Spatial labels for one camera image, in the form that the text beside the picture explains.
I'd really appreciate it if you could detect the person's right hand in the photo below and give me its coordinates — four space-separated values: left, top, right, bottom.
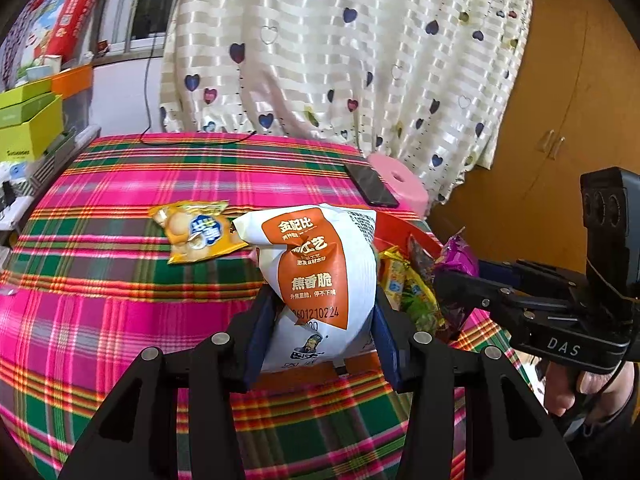
542 361 637 417

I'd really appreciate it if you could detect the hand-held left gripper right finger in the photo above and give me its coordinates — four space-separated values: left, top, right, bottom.
372 290 581 480

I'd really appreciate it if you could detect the lime green box lid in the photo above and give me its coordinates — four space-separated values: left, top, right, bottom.
0 77 57 127

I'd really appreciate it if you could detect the window frame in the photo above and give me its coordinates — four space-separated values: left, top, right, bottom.
95 0 189 57

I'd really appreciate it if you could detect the dark brown snack packet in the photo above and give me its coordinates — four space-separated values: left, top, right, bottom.
407 235 437 281

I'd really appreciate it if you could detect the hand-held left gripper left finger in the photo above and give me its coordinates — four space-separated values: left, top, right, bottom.
57 287 281 480

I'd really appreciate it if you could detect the orange lid storage bin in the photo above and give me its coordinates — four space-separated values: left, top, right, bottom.
50 64 96 134

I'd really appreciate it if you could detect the purple snack packet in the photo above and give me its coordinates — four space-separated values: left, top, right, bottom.
432 227 482 342

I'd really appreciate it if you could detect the gold snack bar packet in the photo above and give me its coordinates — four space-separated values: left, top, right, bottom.
377 246 409 311

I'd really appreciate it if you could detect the colourful cartoon box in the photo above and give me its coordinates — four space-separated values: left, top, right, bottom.
0 0 81 86

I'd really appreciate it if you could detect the grey striped tray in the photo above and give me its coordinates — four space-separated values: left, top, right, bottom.
29 127 101 187

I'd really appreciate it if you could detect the lime green open box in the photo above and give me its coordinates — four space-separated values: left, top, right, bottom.
0 95 65 163

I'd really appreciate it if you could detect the black smartphone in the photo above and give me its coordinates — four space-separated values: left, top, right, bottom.
345 162 401 209

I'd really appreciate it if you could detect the wooden cabinet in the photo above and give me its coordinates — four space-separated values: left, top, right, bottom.
430 0 640 271

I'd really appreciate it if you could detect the white orange snack bag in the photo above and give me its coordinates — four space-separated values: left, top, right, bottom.
231 203 379 374

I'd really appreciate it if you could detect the black cable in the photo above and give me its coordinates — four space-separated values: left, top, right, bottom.
139 35 259 147

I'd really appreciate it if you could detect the orange box of snacks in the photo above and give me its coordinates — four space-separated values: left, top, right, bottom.
252 209 482 391

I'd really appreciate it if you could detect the yellow biscuit packet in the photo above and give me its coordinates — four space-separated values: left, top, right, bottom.
149 200 250 266

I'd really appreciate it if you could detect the heart print curtain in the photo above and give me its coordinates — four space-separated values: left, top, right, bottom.
159 0 534 206

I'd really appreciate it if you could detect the green snack packet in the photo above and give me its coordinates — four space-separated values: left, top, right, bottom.
400 270 447 334

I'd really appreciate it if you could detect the red carton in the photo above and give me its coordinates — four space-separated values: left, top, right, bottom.
42 0 109 61

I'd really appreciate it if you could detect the plaid blanket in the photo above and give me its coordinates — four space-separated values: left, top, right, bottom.
0 132 536 480

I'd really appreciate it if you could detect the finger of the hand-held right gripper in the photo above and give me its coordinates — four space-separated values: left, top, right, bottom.
475 258 584 294
432 269 567 324

